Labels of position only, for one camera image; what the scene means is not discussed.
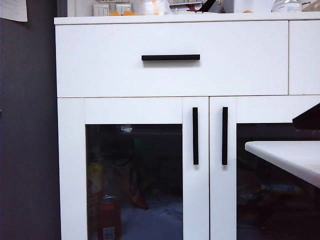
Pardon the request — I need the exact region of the white glass cabinet door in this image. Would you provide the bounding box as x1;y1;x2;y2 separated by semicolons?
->
209;95;320;240
57;97;210;240

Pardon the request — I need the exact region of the black bar door handle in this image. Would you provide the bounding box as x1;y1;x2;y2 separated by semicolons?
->
221;106;229;166
192;107;200;166

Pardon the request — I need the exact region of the red beverage can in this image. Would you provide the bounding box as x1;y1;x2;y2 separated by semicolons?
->
97;194;123;240

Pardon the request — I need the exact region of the white cabinet carcass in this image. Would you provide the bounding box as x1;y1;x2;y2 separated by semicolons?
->
53;11;320;240

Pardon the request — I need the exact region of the orange snack packet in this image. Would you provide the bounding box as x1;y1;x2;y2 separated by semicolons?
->
122;174;148;210

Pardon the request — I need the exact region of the wide white drawer front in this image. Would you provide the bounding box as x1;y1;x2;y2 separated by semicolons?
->
54;20;289;98

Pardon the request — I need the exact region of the yellow detergent bottle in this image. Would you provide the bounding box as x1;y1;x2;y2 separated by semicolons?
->
86;159;105;233

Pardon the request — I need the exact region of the clear plastic container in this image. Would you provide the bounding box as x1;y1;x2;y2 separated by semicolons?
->
134;0;172;16

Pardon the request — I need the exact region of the colourful printed box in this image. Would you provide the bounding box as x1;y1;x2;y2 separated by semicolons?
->
169;0;203;11

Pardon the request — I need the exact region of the black angular object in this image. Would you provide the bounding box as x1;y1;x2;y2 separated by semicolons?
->
197;0;221;13

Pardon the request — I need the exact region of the white box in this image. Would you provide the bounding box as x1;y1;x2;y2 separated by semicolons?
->
233;0;275;14

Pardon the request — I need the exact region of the narrow white drawer front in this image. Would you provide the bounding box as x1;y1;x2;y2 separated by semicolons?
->
288;20;320;96

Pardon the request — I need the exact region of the clear water bottle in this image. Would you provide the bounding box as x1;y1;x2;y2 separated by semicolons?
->
271;0;303;13

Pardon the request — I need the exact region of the white paper sheet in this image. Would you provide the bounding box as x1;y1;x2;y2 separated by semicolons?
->
0;0;28;23

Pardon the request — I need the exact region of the black bar drawer handle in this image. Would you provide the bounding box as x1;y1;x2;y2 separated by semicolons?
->
141;54;201;62

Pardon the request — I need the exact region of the white wall switch panel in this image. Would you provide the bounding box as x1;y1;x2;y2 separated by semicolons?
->
93;3;110;16
115;3;133;15

